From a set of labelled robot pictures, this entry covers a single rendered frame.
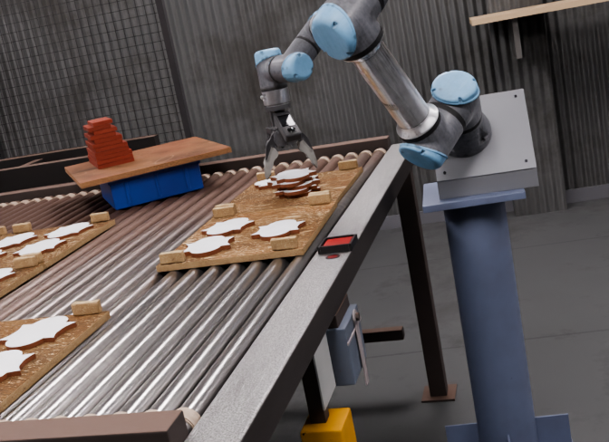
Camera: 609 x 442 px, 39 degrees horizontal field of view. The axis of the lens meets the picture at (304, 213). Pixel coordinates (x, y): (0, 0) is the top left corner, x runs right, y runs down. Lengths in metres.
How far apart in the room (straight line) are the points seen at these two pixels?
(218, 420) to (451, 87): 1.26
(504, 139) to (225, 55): 3.27
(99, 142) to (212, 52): 2.55
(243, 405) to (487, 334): 1.35
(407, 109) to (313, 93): 3.30
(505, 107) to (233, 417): 1.48
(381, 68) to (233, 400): 1.01
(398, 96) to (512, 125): 0.46
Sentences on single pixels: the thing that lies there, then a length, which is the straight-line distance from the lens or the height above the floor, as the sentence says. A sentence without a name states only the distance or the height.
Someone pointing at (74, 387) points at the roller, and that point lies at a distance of 1.49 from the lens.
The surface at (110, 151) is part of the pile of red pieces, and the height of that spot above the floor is 1.09.
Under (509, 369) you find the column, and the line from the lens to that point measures 2.57.
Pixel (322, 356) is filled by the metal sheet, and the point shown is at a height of 0.82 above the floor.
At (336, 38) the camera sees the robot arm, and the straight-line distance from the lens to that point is 1.96.
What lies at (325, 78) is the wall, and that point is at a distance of 5.37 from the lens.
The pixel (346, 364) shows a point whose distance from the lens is 1.73.
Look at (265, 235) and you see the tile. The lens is 2.03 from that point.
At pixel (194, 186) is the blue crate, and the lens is 2.91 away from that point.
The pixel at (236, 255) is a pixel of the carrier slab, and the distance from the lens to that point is 1.95.
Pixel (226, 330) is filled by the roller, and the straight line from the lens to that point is 1.56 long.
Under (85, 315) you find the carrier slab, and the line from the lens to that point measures 1.78.
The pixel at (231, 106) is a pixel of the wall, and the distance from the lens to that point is 5.50.
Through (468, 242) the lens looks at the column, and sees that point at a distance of 2.43.
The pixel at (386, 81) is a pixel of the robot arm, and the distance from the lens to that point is 2.06.
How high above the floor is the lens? 1.44
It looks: 13 degrees down
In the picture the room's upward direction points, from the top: 11 degrees counter-clockwise
